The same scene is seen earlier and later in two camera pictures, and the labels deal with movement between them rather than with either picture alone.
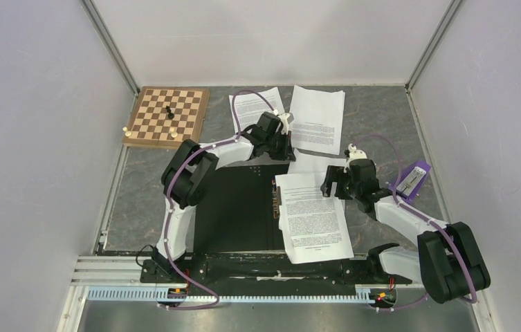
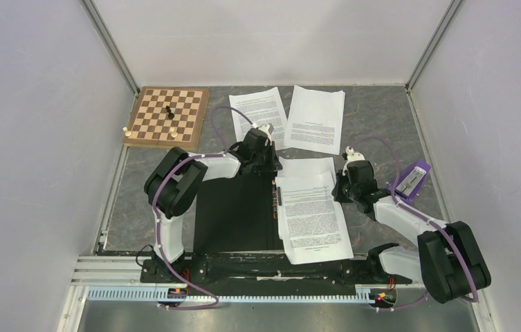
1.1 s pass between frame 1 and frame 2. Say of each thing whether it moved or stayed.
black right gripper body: stayed
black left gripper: moved
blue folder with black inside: stayed
